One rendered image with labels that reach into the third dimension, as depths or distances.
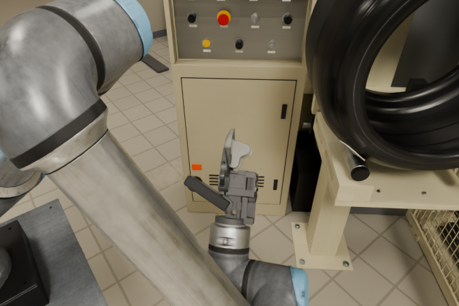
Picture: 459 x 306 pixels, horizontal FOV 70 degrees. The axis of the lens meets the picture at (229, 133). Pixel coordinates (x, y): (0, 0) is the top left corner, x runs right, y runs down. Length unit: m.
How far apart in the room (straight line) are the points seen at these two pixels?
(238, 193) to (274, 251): 1.08
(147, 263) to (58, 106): 0.22
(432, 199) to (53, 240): 1.09
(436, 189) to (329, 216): 0.60
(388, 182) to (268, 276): 0.48
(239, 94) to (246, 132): 0.20
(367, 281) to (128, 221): 1.49
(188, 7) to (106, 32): 0.91
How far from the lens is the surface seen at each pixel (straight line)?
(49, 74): 0.38
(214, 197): 0.74
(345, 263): 1.78
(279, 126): 1.49
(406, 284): 1.85
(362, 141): 0.79
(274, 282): 0.70
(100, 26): 0.44
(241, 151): 0.73
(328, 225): 1.61
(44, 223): 1.25
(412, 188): 1.04
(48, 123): 0.37
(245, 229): 0.73
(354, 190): 0.90
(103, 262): 1.83
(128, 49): 0.47
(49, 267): 1.13
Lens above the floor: 1.46
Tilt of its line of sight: 36 degrees down
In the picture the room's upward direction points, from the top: straight up
